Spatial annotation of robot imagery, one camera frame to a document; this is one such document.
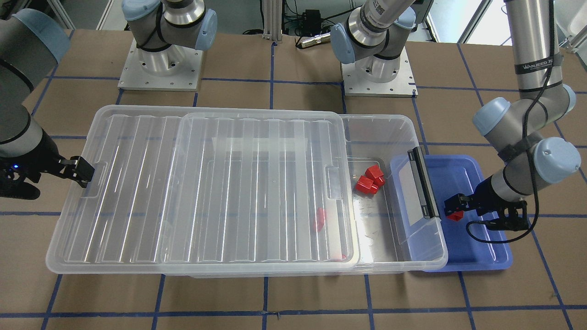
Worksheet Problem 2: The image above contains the black box latch handle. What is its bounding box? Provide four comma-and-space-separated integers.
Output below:
407, 146, 440, 219

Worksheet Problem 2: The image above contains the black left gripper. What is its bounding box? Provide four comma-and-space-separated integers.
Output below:
444, 180, 529, 231

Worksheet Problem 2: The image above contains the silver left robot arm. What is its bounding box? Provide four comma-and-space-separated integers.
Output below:
330, 0, 581, 231

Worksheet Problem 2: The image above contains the clear plastic storage box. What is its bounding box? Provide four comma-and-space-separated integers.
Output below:
161, 111, 422, 278

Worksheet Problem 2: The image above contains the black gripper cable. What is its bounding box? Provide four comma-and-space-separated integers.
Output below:
466, 215, 537, 244

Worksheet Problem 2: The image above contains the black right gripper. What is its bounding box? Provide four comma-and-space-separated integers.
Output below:
0, 133, 95, 200

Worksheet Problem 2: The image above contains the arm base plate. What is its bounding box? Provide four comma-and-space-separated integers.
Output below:
340, 48, 419, 98
117, 40, 204, 92

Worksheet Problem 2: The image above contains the blue plastic tray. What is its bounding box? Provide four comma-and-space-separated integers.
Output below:
391, 154, 513, 273

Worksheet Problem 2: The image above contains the clear plastic box lid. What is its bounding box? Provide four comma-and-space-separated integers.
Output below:
45, 105, 360, 277

